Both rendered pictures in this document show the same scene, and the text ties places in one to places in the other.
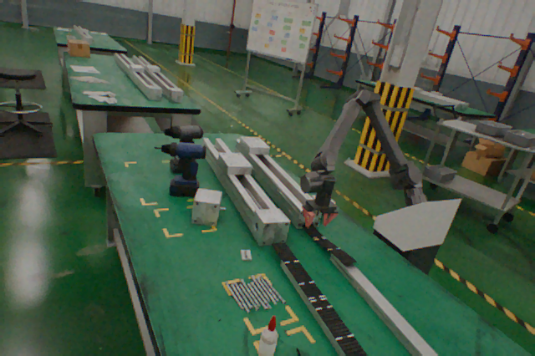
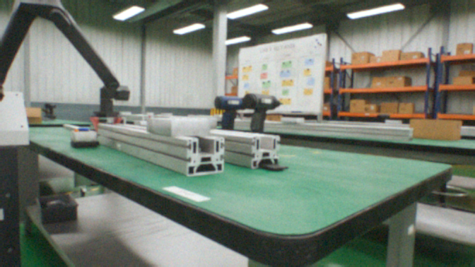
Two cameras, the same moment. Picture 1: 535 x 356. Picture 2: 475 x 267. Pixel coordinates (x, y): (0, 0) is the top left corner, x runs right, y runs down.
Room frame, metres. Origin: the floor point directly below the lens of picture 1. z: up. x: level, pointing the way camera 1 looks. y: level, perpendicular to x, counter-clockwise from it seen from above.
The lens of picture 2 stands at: (2.64, 0.12, 0.92)
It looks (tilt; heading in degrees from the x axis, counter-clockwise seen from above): 4 degrees down; 169
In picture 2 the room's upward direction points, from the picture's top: 2 degrees clockwise
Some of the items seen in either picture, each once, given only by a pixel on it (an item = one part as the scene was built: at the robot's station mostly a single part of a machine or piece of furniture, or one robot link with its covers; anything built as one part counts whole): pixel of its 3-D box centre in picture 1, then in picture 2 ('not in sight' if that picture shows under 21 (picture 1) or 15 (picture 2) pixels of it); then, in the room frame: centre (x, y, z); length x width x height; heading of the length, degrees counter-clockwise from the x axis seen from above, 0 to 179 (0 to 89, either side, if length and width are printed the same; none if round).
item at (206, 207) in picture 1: (210, 207); not in sight; (1.15, 0.20, 0.83); 0.11 x 0.10 x 0.10; 96
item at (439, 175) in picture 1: (472, 165); not in sight; (3.69, -2.09, 0.50); 1.03 x 0.55 x 1.01; 46
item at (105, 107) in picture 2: (323, 198); (106, 107); (1.18, -0.20, 0.94); 0.10 x 0.07 x 0.07; 118
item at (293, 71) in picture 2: not in sight; (276, 111); (-1.55, 1.49, 0.97); 1.50 x 0.50 x 1.95; 34
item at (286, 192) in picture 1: (270, 175); (143, 141); (1.58, 0.00, 0.82); 0.80 x 0.10 x 0.09; 27
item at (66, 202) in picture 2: not in sight; (56, 208); (0.50, -0.67, 0.27); 0.31 x 0.21 x 0.10; 27
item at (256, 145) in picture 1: (253, 147); (177, 131); (1.80, 0.11, 0.87); 0.16 x 0.11 x 0.07; 27
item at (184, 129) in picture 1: (179, 148); (264, 123); (1.53, 0.44, 0.89); 0.20 x 0.08 x 0.22; 123
